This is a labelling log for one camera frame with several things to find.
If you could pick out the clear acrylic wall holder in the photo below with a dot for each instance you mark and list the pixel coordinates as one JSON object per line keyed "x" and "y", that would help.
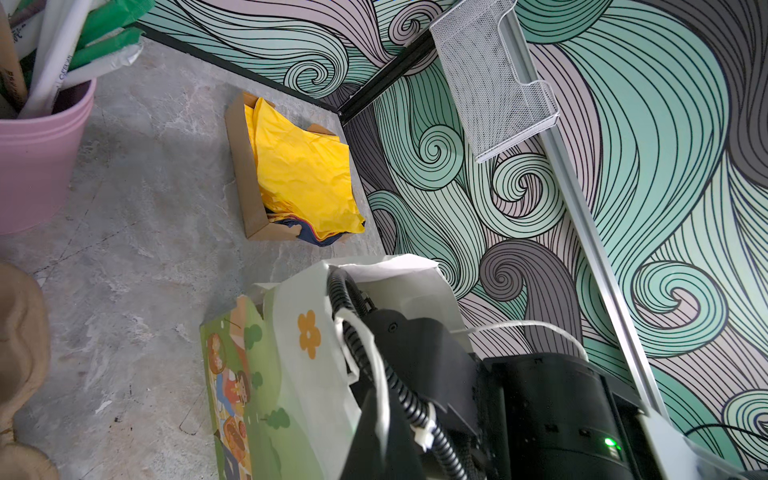
{"x": 498, "y": 95}

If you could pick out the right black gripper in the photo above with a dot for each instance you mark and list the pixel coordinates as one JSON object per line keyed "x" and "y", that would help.
{"x": 428, "y": 371}

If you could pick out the white paper takeout bag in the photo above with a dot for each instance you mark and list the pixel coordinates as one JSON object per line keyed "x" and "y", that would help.
{"x": 284, "y": 400}

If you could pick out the brown cardboard napkin tray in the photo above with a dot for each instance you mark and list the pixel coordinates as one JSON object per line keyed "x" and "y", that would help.
{"x": 246, "y": 186}

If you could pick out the brown pulp cup carrier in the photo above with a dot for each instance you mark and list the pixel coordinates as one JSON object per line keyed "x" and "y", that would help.
{"x": 25, "y": 359}

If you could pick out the yellow napkin stack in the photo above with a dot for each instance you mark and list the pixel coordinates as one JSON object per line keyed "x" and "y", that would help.
{"x": 303, "y": 176}

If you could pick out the pink cup holder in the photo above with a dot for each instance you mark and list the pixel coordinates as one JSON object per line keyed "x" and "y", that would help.
{"x": 38, "y": 157}

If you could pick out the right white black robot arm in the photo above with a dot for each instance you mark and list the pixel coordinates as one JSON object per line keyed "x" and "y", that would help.
{"x": 541, "y": 416}

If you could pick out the aluminium rail right wall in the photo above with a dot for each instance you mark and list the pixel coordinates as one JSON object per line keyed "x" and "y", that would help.
{"x": 588, "y": 240}

